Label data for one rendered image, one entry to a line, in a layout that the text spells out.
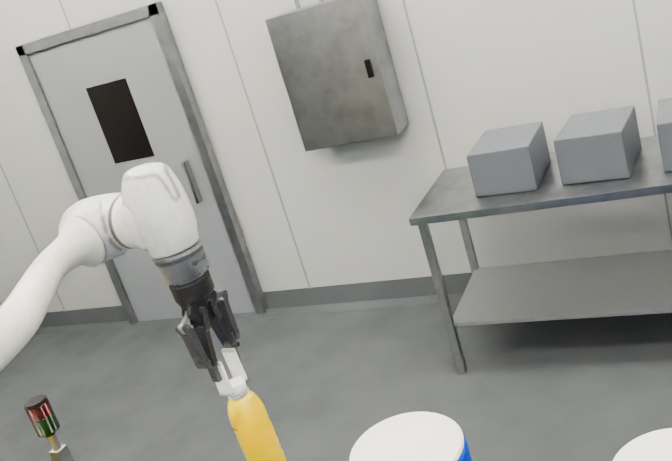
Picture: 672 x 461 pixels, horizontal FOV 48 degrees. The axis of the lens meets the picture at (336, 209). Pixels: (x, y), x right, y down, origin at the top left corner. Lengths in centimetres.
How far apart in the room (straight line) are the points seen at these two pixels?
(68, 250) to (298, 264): 386
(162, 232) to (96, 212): 14
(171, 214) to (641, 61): 324
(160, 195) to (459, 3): 315
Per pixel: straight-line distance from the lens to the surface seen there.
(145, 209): 129
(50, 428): 229
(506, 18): 422
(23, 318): 115
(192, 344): 137
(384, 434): 193
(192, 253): 132
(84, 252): 138
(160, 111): 517
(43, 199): 619
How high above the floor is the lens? 212
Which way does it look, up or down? 17 degrees down
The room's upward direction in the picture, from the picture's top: 17 degrees counter-clockwise
